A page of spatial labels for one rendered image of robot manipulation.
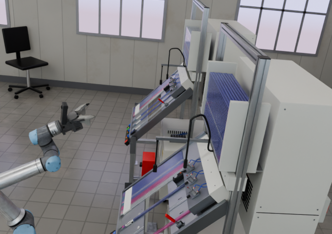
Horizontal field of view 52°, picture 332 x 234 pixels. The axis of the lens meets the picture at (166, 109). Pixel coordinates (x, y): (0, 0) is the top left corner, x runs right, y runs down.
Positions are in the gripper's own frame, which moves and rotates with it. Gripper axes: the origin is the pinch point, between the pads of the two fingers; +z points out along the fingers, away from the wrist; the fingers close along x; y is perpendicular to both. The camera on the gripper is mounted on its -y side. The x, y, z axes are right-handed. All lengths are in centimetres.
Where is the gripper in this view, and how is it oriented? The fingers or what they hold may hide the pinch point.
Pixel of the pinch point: (92, 108)
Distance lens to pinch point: 188.7
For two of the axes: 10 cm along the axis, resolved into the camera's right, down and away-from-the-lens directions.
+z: 8.9, -4.1, 1.9
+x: 3.9, 4.8, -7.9
